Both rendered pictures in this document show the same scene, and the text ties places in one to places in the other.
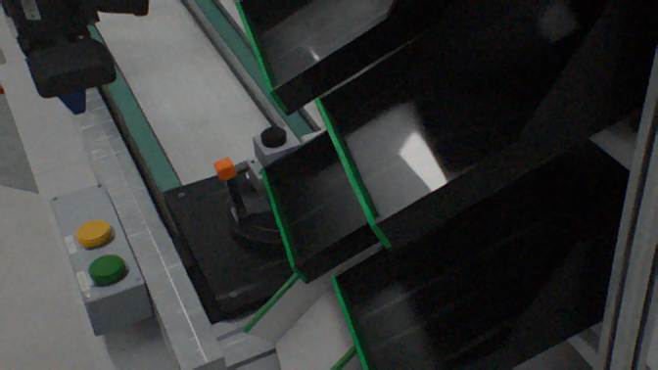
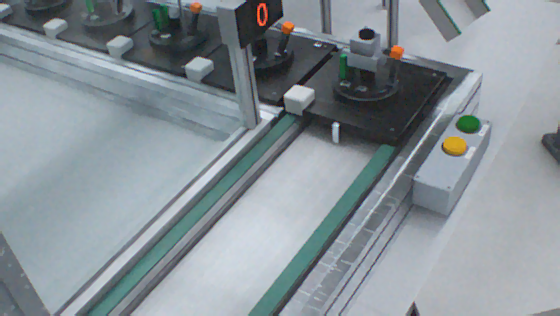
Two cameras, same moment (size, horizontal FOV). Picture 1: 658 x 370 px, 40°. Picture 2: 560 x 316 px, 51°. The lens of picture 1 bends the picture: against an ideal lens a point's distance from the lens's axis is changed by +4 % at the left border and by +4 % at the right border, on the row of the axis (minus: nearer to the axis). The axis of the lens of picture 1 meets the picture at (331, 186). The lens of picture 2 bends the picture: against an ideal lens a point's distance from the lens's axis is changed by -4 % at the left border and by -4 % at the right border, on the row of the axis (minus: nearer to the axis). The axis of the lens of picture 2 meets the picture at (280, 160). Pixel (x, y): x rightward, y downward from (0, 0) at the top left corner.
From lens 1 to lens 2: 1.70 m
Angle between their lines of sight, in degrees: 84
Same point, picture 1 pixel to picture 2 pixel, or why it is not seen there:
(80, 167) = (366, 299)
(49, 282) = (471, 223)
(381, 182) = not seen: outside the picture
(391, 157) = not seen: outside the picture
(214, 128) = (287, 201)
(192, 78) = (227, 258)
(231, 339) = (452, 69)
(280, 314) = (446, 23)
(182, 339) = (470, 80)
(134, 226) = (430, 138)
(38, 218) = (435, 277)
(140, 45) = not seen: outside the picture
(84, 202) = (436, 172)
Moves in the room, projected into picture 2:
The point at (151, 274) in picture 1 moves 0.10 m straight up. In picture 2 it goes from (451, 111) to (456, 66)
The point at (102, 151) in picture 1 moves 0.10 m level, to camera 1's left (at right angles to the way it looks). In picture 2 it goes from (386, 201) to (431, 236)
